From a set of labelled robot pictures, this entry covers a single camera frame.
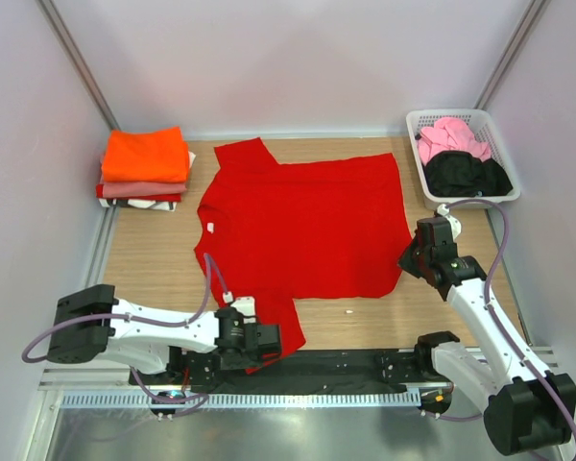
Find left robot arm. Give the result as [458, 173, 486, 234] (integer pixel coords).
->
[47, 284, 282, 384]

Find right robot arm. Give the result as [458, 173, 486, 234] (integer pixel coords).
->
[399, 215, 576, 457]

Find black t shirt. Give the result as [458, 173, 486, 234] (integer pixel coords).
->
[423, 151, 513, 198]

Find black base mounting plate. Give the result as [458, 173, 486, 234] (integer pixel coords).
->
[139, 349, 450, 396]

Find white plastic laundry basket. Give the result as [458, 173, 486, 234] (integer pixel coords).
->
[405, 109, 521, 210]

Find folded orange t shirt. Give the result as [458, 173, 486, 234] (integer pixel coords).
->
[102, 127, 190, 183]

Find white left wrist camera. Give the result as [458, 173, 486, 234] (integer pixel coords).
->
[222, 292, 256, 323]

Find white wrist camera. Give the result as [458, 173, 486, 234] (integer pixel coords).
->
[436, 204, 462, 240]
[222, 292, 256, 323]

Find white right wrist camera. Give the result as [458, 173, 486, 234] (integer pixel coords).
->
[436, 204, 462, 240]

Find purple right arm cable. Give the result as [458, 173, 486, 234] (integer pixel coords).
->
[421, 199, 576, 461]

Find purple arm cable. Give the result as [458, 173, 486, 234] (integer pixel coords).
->
[421, 199, 576, 461]
[21, 253, 234, 441]

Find slotted white cable duct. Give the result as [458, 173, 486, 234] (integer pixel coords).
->
[60, 389, 421, 410]

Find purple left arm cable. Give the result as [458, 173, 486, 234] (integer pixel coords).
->
[21, 253, 234, 441]

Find aluminium rail frame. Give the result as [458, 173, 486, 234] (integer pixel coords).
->
[38, 208, 130, 390]

